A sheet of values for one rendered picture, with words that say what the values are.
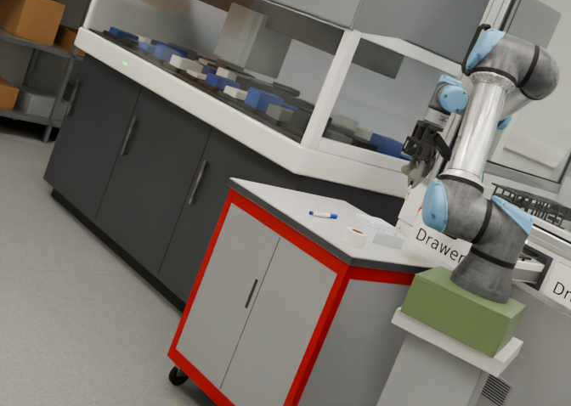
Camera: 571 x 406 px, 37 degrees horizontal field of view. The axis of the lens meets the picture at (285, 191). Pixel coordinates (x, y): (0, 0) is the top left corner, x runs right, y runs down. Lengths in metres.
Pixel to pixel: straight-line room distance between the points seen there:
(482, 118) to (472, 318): 0.49
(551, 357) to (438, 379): 0.69
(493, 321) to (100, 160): 2.69
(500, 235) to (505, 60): 0.44
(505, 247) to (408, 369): 0.38
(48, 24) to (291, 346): 3.65
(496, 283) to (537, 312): 0.66
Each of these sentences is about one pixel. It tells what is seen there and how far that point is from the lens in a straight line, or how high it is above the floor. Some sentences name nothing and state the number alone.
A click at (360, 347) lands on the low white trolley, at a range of 2.72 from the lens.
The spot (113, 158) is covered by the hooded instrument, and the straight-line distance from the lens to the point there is 4.26.
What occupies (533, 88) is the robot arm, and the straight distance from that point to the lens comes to 2.29.
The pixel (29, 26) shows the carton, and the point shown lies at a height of 0.70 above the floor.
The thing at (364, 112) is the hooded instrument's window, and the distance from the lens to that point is 3.34.
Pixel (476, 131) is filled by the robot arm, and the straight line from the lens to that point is 2.17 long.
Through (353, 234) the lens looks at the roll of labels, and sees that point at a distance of 2.58.
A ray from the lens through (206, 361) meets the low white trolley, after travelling 2.92.
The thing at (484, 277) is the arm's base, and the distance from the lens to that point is 2.14.
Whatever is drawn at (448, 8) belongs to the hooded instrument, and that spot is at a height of 1.58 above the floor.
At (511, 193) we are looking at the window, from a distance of 2.92.
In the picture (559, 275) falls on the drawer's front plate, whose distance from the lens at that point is 2.76.
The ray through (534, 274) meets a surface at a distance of 2.79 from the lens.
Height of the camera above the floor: 1.29
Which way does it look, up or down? 10 degrees down
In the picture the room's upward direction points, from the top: 21 degrees clockwise
